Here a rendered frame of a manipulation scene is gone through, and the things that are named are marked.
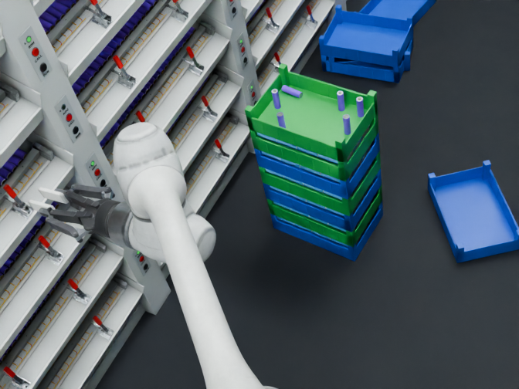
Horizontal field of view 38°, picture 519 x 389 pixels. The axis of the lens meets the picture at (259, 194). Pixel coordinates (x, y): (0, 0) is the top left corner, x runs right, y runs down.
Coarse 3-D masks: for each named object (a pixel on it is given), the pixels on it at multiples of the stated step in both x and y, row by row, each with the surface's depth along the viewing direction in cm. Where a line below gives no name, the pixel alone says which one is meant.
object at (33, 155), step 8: (32, 152) 176; (24, 160) 174; (32, 160) 175; (16, 168) 173; (24, 168) 173; (16, 176) 172; (8, 184) 171; (16, 184) 173; (24, 184) 173; (0, 192) 170; (0, 200) 169
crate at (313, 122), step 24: (288, 72) 216; (264, 96) 212; (288, 96) 217; (312, 96) 215; (336, 96) 212; (264, 120) 212; (288, 120) 211; (312, 120) 209; (336, 120) 208; (360, 120) 207; (312, 144) 200; (336, 144) 194
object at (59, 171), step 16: (32, 144) 176; (48, 144) 176; (64, 160) 178; (32, 176) 176; (48, 176) 176; (64, 176) 177; (16, 192) 173; (32, 192) 174; (0, 208) 170; (0, 224) 169; (16, 224) 169; (32, 224) 173; (0, 240) 167; (16, 240) 169; (0, 256) 165
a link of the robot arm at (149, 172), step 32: (128, 128) 130; (160, 128) 131; (128, 160) 127; (160, 160) 128; (128, 192) 128; (160, 192) 125; (160, 224) 122; (192, 256) 120; (192, 288) 118; (192, 320) 117; (224, 320) 118; (224, 352) 113; (224, 384) 108; (256, 384) 108
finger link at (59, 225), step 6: (48, 222) 154; (54, 222) 153; (60, 222) 152; (54, 228) 155; (60, 228) 152; (66, 228) 151; (72, 228) 150; (66, 234) 153; (72, 234) 149; (78, 234) 149
